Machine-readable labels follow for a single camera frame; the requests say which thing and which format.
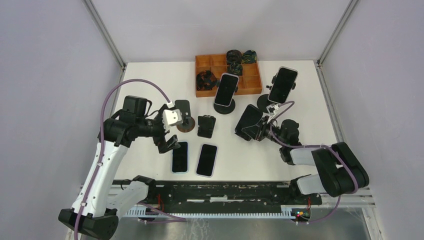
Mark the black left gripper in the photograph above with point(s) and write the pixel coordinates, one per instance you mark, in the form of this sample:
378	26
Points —
164	146

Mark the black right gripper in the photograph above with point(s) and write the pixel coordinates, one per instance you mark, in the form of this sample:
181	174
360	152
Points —
254	132

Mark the wooden-base grey phone stand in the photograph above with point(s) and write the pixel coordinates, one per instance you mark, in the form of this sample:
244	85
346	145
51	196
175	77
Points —
188	123

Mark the blue-case smartphone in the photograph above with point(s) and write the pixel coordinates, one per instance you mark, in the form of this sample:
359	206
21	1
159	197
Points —
180	158

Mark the purple-case smartphone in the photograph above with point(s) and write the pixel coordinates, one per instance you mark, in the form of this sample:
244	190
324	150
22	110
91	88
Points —
206	161

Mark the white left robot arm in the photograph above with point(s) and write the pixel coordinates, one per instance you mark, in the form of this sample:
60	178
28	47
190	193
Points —
94	214

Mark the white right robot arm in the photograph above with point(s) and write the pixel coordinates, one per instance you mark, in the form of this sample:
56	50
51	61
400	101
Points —
339	171

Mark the black right pole phone stand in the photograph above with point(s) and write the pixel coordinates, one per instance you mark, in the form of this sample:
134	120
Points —
266	101

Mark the black round-base phone stand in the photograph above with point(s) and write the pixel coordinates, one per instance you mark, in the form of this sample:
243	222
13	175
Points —
225	110

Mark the black folding phone stand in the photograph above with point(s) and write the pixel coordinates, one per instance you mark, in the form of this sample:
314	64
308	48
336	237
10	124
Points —
206	124

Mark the white-case smartphone on stand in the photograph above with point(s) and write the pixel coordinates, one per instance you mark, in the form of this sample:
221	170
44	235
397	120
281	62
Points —
228	85

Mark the white-case smartphone right stand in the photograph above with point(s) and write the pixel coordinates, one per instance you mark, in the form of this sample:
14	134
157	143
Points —
282	83

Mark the wooden compartment tray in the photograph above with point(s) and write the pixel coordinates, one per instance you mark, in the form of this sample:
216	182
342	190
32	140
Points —
250	82

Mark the dark rolled tie middle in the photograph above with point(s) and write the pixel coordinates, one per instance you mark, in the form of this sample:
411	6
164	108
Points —
235	68

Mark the dark rolled tie in tray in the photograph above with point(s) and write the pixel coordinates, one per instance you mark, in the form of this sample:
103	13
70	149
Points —
205	81

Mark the dark rolled tie back right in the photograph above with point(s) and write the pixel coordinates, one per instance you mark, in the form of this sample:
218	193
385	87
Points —
249	57

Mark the dark rolled tie back left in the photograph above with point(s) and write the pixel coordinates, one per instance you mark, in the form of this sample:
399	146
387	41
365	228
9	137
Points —
233	56

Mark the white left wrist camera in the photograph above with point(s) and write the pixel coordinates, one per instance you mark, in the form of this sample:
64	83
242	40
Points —
172	117

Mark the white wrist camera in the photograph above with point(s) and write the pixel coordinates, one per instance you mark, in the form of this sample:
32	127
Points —
272	109
172	117

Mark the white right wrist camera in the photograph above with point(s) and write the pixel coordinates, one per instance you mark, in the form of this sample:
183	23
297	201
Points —
272	109

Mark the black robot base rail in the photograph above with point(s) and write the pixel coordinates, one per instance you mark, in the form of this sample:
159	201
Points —
226	197

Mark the white cable duct strip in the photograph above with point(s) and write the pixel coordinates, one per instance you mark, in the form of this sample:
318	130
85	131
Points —
140	211

